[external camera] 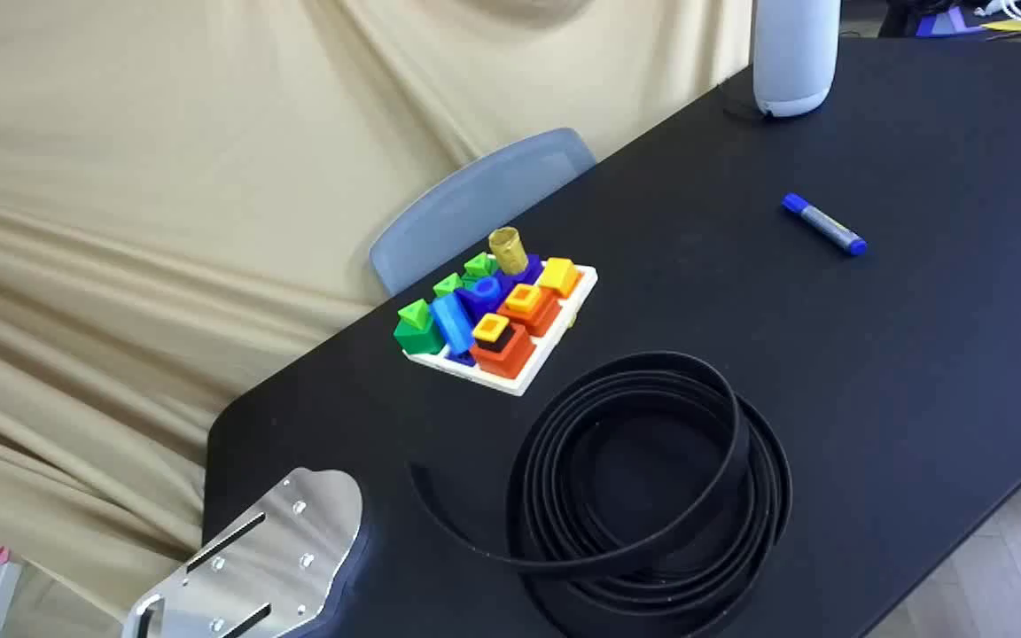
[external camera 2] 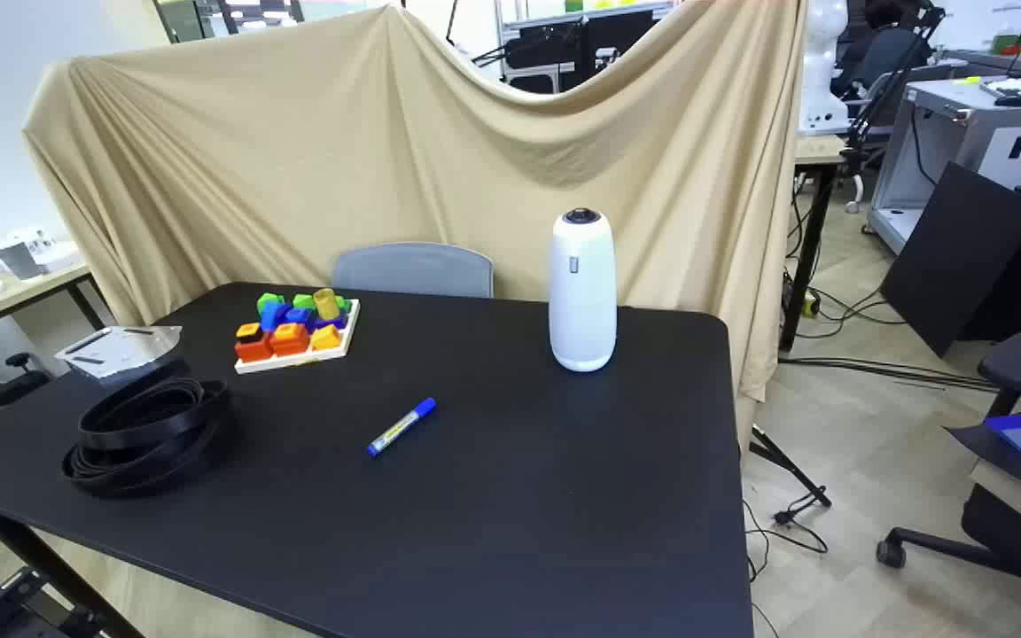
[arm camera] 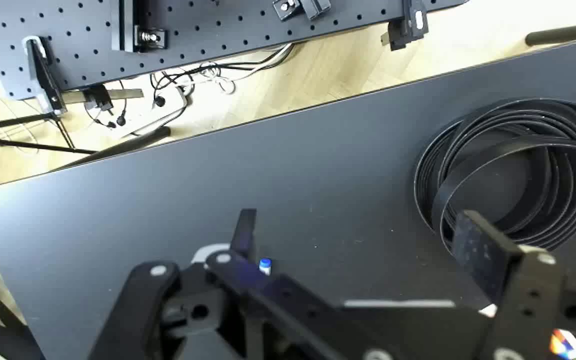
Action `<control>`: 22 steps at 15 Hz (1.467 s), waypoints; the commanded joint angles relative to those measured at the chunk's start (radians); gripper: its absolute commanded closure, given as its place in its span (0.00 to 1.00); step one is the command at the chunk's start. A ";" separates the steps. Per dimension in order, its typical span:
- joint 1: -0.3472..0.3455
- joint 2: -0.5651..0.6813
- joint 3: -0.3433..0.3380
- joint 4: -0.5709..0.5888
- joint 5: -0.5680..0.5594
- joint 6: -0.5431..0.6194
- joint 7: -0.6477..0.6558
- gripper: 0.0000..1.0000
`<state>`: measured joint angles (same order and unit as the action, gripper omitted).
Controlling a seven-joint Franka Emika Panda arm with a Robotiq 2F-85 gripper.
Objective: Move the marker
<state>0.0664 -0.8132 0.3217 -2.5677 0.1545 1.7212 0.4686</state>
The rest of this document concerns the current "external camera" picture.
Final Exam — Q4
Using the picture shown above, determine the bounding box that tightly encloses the blue capped whiteboard marker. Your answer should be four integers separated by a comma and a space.
780, 187, 872, 263

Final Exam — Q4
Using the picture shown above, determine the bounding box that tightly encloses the orange square block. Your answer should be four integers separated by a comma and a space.
500, 279, 556, 331

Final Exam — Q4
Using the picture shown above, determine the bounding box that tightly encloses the yellow block black centre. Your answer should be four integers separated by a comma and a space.
467, 311, 514, 350

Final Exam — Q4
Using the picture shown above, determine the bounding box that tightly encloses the red orange stepped block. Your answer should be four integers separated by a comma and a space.
467, 324, 540, 383

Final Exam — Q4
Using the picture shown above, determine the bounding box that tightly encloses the white shape sorter board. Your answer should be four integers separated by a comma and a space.
404, 263, 603, 401

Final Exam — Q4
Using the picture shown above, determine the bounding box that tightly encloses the long light blue block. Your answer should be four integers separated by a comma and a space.
428, 291, 478, 361

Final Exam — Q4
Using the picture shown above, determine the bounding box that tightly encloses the yellow square block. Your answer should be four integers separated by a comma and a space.
537, 254, 584, 297

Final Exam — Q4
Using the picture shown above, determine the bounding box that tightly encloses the yellow cylinder block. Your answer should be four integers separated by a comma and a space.
487, 225, 533, 277

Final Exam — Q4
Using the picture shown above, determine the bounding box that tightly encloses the large green house block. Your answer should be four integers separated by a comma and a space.
389, 297, 443, 358

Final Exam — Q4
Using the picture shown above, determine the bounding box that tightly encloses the grey chair backrest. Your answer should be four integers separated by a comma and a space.
369, 123, 599, 300

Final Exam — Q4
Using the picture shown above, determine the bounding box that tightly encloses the coiled black flat belt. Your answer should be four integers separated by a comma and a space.
407, 350, 794, 638

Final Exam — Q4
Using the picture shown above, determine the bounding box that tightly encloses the silver metal mounting plate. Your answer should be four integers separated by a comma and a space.
117, 466, 367, 638

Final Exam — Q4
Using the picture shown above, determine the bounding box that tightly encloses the beige backdrop cloth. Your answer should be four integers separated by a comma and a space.
0, 0, 759, 638

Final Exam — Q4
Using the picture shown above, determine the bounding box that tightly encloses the dark blue ring block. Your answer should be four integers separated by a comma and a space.
459, 272, 510, 324

